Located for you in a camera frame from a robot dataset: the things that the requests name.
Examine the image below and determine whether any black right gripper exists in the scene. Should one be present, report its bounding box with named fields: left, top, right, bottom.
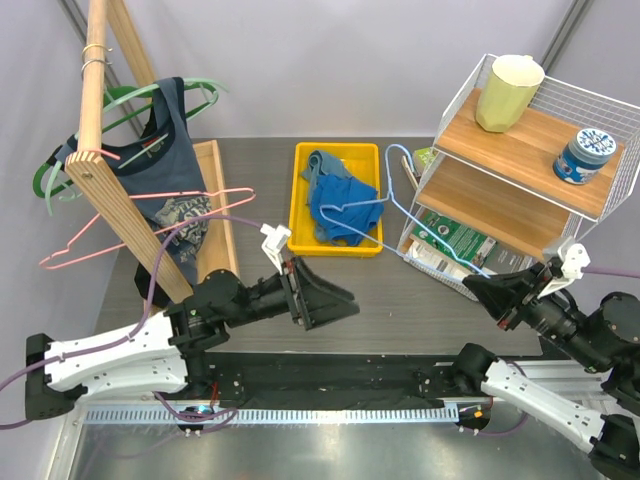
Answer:
left=461, top=257, right=607, bottom=368

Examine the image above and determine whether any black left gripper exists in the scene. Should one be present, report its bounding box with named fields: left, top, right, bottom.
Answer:
left=223, top=256, right=359, bottom=330

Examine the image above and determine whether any light blue wire hanger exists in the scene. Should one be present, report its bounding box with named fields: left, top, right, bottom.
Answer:
left=319, top=143, right=489, bottom=278

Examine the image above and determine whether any royal blue tank top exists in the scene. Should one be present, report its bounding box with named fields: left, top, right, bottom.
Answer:
left=309, top=174, right=384, bottom=247

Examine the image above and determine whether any light blue tank top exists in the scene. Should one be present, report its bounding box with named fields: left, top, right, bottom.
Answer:
left=300, top=150, right=352, bottom=204

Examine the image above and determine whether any dark navy tank top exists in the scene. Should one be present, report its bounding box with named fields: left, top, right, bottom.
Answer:
left=52, top=75, right=214, bottom=306

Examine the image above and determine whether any mint green hanger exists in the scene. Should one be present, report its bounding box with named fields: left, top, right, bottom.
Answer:
left=42, top=77, right=204, bottom=215

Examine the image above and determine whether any pink wire hanger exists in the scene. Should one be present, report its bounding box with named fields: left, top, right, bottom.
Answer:
left=38, top=147, right=257, bottom=271

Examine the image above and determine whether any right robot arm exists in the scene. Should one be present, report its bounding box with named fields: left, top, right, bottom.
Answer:
left=451, top=263, right=639, bottom=479

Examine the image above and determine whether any wooden clothes rack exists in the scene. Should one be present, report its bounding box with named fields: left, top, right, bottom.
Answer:
left=65, top=1, right=239, bottom=302

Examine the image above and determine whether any blue lidded jar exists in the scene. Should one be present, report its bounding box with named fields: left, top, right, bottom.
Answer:
left=553, top=128, right=618, bottom=185

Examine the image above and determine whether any green box on shelf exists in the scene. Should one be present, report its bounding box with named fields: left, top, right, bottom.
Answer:
left=401, top=147, right=437, bottom=189

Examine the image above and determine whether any pale green mug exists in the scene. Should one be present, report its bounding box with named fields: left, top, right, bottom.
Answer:
left=475, top=54, right=545, bottom=133

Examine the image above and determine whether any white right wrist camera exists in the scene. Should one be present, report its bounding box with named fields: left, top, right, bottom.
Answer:
left=538, top=236, right=591, bottom=298

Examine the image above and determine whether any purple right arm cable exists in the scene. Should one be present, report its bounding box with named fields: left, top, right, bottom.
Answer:
left=469, top=265, right=640, bottom=436

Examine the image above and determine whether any white wire wooden shelf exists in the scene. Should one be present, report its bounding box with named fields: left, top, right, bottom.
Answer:
left=397, top=52, right=640, bottom=301

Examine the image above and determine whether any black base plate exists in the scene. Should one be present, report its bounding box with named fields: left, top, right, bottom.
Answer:
left=154, top=349, right=514, bottom=407

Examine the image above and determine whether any slotted metal rail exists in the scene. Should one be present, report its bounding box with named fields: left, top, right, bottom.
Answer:
left=84, top=403, right=459, bottom=426

